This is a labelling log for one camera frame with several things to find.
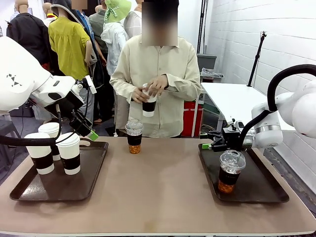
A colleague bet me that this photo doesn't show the mannequin in yellow blouse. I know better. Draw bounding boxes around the mannequin in yellow blouse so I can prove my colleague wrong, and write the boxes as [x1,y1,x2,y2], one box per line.
[48,0,94,79]

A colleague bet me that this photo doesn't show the white paper cup black sleeve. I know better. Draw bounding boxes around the white paper cup black sleeve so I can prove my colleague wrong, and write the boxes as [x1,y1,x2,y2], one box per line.
[38,122,62,161]
[56,132,81,176]
[141,83,158,118]
[24,132,55,175]

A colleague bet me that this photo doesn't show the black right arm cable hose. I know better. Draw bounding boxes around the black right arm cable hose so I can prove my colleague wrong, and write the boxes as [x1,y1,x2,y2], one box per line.
[238,64,316,149]

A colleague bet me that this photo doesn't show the red box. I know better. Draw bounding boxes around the red box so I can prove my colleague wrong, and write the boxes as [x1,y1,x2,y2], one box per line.
[181,101,203,138]

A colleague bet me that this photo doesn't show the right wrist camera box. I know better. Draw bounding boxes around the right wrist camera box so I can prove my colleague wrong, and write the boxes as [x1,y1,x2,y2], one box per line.
[227,119,245,131]

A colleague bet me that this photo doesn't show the green sun hat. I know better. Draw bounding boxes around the green sun hat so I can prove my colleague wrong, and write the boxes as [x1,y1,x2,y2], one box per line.
[105,0,132,23]

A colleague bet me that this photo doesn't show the black light stand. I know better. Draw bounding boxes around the black light stand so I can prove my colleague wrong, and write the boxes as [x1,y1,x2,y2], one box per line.
[197,0,208,54]

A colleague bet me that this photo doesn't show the iced coffee cup dome lid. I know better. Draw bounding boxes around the iced coffee cup dome lid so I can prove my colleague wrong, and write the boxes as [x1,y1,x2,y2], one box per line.
[217,150,246,194]
[124,118,144,155]

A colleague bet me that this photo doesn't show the person's left forearm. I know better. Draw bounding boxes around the person's left forearm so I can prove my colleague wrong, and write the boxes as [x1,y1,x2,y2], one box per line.
[164,79,202,102]

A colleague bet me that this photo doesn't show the clear plastic bag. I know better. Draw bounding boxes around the clear plastic bag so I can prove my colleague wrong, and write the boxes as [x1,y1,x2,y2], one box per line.
[200,68,224,80]

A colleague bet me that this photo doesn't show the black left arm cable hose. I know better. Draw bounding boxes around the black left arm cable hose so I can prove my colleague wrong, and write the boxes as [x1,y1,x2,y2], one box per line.
[0,103,64,147]

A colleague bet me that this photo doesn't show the dark brown serving tray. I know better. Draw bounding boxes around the dark brown serving tray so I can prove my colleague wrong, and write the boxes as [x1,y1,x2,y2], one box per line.
[197,143,290,204]
[9,140,109,202]

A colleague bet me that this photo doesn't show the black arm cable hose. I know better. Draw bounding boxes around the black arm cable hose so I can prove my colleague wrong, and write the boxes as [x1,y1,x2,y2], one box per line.
[0,103,64,147]
[238,64,316,149]

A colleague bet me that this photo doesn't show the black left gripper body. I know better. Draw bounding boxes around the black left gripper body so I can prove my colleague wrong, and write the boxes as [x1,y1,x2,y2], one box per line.
[68,111,93,138]

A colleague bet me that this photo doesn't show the person's right hand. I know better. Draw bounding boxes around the person's right hand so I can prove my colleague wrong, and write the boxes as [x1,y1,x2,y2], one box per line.
[131,86,150,104]

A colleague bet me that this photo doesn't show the grey bin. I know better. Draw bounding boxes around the grey bin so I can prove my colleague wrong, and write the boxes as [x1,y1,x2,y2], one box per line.
[197,53,217,72]

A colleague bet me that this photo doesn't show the mannequin in black jacket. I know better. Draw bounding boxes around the mannequin in black jacket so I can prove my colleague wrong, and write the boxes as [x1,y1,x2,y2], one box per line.
[6,0,51,72]

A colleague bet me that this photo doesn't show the black tripod pole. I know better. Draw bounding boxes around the black tripod pole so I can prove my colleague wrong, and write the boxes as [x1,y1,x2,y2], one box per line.
[247,31,268,87]

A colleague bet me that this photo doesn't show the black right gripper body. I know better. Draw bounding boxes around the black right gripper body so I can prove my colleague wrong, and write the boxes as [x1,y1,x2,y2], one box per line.
[217,127,241,152]

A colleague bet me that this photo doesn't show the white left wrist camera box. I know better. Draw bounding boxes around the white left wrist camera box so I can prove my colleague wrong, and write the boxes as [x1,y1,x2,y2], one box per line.
[82,75,97,95]

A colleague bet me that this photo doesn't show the white side table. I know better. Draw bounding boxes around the white side table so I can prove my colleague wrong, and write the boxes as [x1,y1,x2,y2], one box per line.
[201,82,297,131]

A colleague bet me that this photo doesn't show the person in cream shirt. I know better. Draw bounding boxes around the person in cream shirt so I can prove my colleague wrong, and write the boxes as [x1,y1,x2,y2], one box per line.
[109,0,202,138]

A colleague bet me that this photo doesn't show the figure in blue shirt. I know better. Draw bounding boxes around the figure in blue shirt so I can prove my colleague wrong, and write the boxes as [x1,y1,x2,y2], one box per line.
[71,0,107,87]

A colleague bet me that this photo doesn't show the person's left hand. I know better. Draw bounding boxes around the person's left hand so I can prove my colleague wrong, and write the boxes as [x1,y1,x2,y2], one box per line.
[145,75,169,97]

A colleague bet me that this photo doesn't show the person's right forearm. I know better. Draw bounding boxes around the person's right forearm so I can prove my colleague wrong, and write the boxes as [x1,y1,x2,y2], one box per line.
[110,76,135,104]

